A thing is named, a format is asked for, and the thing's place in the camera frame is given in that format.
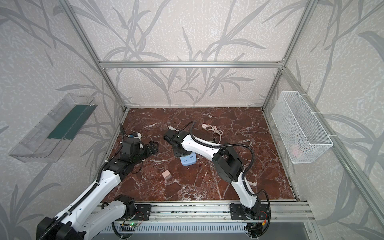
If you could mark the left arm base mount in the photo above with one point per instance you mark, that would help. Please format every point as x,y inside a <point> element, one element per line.
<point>140,212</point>

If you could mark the white wire mesh basket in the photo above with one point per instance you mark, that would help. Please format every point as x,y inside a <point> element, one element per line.
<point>303,136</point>

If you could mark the blue square power strip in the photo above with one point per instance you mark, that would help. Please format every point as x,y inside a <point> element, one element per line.
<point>189,160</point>

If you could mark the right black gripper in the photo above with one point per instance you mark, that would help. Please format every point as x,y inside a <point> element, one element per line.
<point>171,136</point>

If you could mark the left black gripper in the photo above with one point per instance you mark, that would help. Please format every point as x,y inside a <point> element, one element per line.
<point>148,148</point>

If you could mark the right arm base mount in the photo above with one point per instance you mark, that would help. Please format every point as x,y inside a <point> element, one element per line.
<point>259,211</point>

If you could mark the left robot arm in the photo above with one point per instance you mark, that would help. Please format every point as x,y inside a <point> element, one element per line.
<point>76,222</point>

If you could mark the clear plastic wall bin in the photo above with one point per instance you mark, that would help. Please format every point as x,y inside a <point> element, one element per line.
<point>50,138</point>

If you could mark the pink cube charger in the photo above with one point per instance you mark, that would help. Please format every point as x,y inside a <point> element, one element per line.
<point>167,175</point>

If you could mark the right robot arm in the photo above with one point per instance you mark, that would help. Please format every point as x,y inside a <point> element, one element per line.
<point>227,163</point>

